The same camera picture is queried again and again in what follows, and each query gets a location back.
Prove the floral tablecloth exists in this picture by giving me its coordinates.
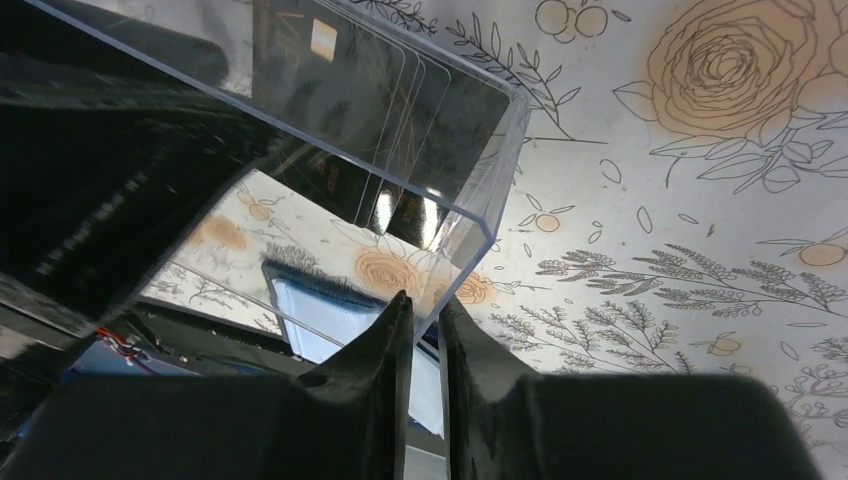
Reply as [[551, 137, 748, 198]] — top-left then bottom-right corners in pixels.
[[357, 1, 847, 479]]

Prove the clear plastic card box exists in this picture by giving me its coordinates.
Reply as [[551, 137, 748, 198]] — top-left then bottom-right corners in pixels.
[[40, 1, 529, 336]]

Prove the blue leather card holder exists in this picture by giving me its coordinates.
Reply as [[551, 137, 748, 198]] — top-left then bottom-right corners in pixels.
[[262, 258, 444, 437]]

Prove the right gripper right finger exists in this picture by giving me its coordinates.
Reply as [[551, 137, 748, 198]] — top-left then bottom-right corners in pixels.
[[439, 299, 819, 479]]

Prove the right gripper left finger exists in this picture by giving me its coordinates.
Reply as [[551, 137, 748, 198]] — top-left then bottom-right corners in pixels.
[[1, 291, 413, 479]]

